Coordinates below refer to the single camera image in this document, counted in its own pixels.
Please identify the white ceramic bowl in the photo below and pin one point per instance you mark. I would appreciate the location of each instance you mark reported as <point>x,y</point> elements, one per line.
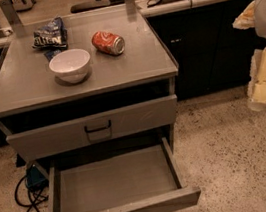
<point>71,66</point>

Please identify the long counter with dark cabinets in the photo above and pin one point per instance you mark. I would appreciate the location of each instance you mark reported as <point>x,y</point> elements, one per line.
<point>211,54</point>

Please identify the grey drawer cabinet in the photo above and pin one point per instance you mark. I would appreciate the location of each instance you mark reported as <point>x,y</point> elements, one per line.
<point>31,96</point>

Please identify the grey drawer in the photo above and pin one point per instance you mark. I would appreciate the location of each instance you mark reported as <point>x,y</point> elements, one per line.
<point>81,132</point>
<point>139,179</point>

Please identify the blue chip bag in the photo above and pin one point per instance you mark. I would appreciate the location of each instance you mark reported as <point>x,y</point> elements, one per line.
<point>51,34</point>

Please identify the red soda can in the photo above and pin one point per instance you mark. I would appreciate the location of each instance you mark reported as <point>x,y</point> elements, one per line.
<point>108,43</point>

